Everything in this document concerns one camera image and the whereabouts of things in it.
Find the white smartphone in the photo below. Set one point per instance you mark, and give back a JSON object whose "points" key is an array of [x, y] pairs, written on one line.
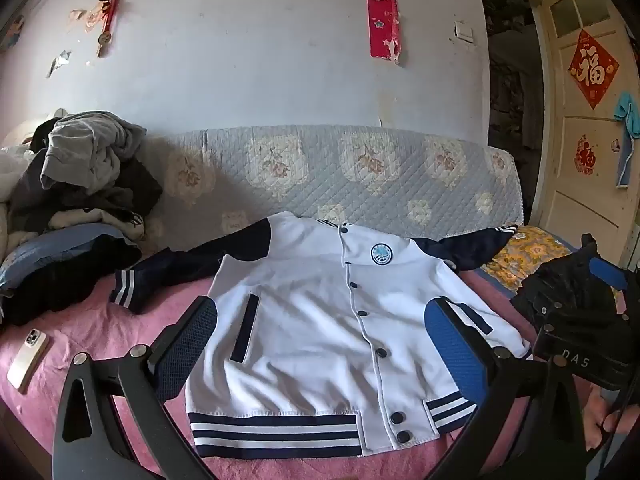
{"points": [[27, 360]]}

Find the dark grey garment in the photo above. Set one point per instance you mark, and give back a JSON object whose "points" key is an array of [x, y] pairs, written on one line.
{"points": [[130, 185]]}

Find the white and navy baseball jacket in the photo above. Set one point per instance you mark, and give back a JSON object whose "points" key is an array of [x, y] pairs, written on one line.
{"points": [[300, 310]]}

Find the black denim garment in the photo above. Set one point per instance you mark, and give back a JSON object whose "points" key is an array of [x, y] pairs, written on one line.
{"points": [[560, 285]]}

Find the white printed garment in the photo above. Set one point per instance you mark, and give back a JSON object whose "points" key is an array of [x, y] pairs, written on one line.
{"points": [[100, 220]]}

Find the teal hanging cloth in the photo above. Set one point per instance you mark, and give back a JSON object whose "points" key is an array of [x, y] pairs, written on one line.
{"points": [[629, 112]]}

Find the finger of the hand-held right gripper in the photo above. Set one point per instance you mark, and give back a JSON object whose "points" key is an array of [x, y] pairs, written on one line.
{"points": [[607, 272], [589, 246]]}

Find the yellow floral cloth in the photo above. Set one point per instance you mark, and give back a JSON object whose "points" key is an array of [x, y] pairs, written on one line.
{"points": [[530, 255]]}

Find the grey quilted floral cover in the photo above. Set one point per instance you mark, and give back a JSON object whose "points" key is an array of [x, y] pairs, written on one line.
{"points": [[310, 170]]}

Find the red wall banner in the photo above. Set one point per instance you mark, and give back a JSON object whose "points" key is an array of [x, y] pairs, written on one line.
{"points": [[382, 10]]}

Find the small red paper cutout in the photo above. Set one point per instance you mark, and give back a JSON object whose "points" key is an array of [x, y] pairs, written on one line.
{"points": [[585, 155]]}

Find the torn wall sticker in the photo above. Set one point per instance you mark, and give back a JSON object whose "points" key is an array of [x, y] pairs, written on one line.
{"points": [[59, 62], [87, 17]]}

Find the red hanging knot ornament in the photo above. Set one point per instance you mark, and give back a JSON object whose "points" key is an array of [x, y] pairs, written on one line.
{"points": [[114, 5]]}

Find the person's right hand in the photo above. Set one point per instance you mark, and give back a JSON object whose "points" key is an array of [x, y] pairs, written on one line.
{"points": [[597, 417]]}

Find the white light switch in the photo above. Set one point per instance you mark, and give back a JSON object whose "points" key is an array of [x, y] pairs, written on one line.
{"points": [[464, 31]]}

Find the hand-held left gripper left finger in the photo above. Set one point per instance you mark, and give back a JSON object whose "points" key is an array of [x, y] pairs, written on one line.
{"points": [[186, 340]]}

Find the pink bed sheet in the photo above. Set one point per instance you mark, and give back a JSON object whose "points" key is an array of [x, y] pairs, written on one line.
{"points": [[100, 327]]}

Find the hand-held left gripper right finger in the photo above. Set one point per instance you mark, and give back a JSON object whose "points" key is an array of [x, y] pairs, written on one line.
{"points": [[452, 350]]}

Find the cream wooden door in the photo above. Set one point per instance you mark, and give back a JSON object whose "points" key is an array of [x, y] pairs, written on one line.
{"points": [[555, 110]]}

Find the red diamond paper decoration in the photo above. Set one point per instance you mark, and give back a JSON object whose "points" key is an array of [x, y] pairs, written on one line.
{"points": [[592, 67]]}

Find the light blue hanging cloth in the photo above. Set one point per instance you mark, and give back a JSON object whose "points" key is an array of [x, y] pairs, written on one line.
{"points": [[625, 160]]}

